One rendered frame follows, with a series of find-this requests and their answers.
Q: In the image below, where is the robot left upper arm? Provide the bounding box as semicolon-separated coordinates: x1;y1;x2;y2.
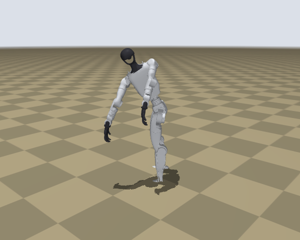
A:
113;76;131;108

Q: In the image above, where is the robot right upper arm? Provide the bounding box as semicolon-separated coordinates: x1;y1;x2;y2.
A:
146;58;159;88

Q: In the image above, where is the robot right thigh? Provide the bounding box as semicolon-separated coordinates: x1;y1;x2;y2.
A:
150;111;164;144

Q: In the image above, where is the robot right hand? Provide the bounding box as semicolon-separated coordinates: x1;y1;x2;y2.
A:
141;101;148;126

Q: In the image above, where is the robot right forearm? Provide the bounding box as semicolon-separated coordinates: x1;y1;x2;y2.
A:
141;78;153;106

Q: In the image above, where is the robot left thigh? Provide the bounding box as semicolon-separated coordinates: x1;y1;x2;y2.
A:
150;109;168;154

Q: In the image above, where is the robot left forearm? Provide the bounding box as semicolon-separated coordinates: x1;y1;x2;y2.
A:
104;98;118;126

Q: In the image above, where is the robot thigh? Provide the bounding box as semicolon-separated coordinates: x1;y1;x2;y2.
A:
150;109;168;154
150;111;164;144

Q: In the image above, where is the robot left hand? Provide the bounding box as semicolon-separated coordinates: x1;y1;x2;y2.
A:
104;121;111;142

